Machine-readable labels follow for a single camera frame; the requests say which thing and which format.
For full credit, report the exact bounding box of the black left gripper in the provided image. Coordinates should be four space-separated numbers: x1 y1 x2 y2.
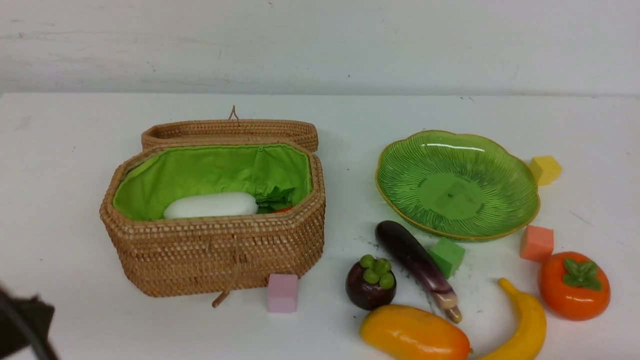
0 287 56 360

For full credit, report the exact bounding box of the orange carrot with green leaves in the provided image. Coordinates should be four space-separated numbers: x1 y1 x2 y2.
254 186 295 214

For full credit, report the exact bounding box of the dark purple mangosteen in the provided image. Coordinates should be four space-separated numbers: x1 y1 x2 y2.
345 254 397 312

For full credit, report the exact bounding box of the yellow orange mango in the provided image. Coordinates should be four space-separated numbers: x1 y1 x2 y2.
359 304 472 360

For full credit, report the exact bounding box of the yellow banana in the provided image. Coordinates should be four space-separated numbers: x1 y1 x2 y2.
480 278 547 360

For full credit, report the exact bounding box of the orange persimmon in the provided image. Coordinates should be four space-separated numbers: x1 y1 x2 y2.
537 251 611 322

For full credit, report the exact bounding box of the woven rattan basket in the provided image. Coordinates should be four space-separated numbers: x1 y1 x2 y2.
100 140 326 306

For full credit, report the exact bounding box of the white radish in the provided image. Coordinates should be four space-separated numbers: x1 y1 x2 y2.
163 192 259 219

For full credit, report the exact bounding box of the pink foam cube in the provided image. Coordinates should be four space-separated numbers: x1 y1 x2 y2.
267 273 298 313

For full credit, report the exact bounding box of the woven rattan basket lid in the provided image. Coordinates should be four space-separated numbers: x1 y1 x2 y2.
141 106 319 152

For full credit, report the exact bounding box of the purple eggplant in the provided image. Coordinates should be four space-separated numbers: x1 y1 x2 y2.
374 219 463 324

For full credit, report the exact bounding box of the green foam cube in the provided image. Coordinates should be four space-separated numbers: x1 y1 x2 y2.
427 237 466 280

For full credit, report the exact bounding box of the green leaf-shaped glass plate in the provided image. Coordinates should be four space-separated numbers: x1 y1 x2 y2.
374 130 541 243

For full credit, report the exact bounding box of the orange foam cube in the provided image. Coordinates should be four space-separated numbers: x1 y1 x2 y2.
519 225 554 264

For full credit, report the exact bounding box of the yellow foam block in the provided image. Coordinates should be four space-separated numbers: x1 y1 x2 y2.
528 155 563 187

